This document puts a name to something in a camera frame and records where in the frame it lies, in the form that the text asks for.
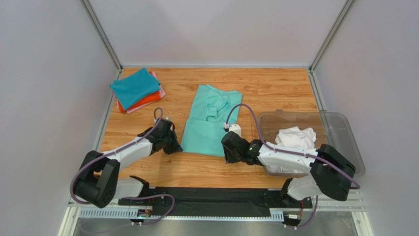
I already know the mint green t shirt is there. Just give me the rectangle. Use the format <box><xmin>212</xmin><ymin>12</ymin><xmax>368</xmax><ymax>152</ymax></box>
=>
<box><xmin>181</xmin><ymin>85</ymin><xmax>242</xmax><ymax>157</ymax></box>

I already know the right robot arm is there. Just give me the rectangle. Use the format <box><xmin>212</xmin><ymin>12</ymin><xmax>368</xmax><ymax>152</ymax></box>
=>
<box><xmin>221</xmin><ymin>131</ymin><xmax>360</xmax><ymax>202</ymax></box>

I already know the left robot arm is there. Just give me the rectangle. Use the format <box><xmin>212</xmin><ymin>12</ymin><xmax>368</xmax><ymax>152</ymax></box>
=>
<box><xmin>70</xmin><ymin>118</ymin><xmax>182</xmax><ymax>208</ymax></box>

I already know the folded orange t shirt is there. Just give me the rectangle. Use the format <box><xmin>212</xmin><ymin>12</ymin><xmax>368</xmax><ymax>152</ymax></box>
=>
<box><xmin>117</xmin><ymin>71</ymin><xmax>162</xmax><ymax>114</ymax></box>

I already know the black base mat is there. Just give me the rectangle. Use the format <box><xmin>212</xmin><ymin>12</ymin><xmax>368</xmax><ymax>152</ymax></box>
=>
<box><xmin>118</xmin><ymin>187</ymin><xmax>313</xmax><ymax>217</ymax></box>

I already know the folded teal t shirt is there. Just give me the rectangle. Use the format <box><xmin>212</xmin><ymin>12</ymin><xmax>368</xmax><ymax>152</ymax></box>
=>
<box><xmin>110</xmin><ymin>67</ymin><xmax>161</xmax><ymax>110</ymax></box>

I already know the white t shirt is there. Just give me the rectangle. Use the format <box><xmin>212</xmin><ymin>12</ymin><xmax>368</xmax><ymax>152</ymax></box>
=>
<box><xmin>265</xmin><ymin>126</ymin><xmax>317</xmax><ymax>175</ymax></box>

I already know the clear plastic bin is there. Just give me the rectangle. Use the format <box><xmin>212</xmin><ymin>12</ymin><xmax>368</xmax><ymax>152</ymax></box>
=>
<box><xmin>258</xmin><ymin>111</ymin><xmax>365</xmax><ymax>177</ymax></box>

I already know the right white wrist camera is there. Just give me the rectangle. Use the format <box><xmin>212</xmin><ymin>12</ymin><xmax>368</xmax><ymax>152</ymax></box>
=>
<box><xmin>224</xmin><ymin>123</ymin><xmax>242</xmax><ymax>137</ymax></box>

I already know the aluminium frame rail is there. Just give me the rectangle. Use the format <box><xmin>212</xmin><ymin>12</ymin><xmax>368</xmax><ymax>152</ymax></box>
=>
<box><xmin>59</xmin><ymin>187</ymin><xmax>373</xmax><ymax>236</ymax></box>

